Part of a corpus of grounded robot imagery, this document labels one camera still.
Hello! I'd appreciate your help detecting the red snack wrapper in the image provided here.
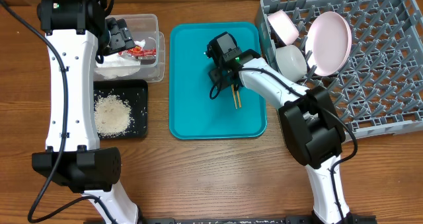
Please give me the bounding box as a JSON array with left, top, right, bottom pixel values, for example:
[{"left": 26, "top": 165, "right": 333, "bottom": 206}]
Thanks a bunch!
[{"left": 118, "top": 46, "right": 157, "bottom": 59}]

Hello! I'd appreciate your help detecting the grey bowl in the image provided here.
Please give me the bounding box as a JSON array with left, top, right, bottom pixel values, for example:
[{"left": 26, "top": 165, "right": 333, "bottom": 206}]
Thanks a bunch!
[{"left": 275, "top": 45, "right": 307, "bottom": 82}]

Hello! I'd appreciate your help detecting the teal plastic tray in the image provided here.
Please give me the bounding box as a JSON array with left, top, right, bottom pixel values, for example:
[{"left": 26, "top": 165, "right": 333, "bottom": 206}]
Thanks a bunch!
[{"left": 169, "top": 22, "right": 267, "bottom": 140}]

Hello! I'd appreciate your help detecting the black plastic tray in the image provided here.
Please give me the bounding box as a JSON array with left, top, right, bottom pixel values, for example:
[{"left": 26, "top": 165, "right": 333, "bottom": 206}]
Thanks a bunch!
[{"left": 93, "top": 79, "right": 149, "bottom": 139}]

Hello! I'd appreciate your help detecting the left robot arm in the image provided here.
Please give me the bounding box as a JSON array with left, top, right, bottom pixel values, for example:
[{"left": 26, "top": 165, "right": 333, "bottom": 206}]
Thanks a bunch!
[{"left": 32, "top": 0, "right": 141, "bottom": 223}]

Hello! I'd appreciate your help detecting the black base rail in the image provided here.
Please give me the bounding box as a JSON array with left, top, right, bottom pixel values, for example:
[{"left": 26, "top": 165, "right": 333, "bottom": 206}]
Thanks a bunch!
[{"left": 139, "top": 214, "right": 377, "bottom": 224}]

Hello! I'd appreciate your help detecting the pile of rice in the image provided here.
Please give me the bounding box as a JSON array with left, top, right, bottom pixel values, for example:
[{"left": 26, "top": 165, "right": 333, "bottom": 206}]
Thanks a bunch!
[{"left": 94, "top": 90, "right": 148, "bottom": 138}]

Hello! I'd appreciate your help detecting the white tissue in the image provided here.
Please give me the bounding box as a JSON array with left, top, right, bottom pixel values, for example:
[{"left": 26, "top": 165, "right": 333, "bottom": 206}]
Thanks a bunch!
[{"left": 95, "top": 40, "right": 145, "bottom": 79}]

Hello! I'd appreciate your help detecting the white pink bowl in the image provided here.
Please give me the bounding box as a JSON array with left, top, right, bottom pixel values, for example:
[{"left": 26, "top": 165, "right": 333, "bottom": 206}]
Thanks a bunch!
[{"left": 268, "top": 10, "right": 299, "bottom": 46}]

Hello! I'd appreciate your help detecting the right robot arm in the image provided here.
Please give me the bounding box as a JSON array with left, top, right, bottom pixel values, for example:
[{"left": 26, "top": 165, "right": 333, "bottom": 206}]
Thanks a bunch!
[{"left": 205, "top": 32, "right": 350, "bottom": 223}]

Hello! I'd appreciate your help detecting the grey dishwasher rack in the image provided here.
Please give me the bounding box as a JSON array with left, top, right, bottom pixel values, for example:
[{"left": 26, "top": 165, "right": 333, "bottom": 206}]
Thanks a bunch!
[{"left": 255, "top": 0, "right": 422, "bottom": 138}]

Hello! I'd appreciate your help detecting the clear plastic bin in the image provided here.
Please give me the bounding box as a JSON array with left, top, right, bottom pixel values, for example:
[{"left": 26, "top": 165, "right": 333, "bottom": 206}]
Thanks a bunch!
[{"left": 94, "top": 14, "right": 166, "bottom": 83}]

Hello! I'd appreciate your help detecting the large white plate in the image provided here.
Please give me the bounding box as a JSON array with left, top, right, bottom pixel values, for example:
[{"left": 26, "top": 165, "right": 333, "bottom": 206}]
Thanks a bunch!
[{"left": 305, "top": 11, "right": 352, "bottom": 77}]

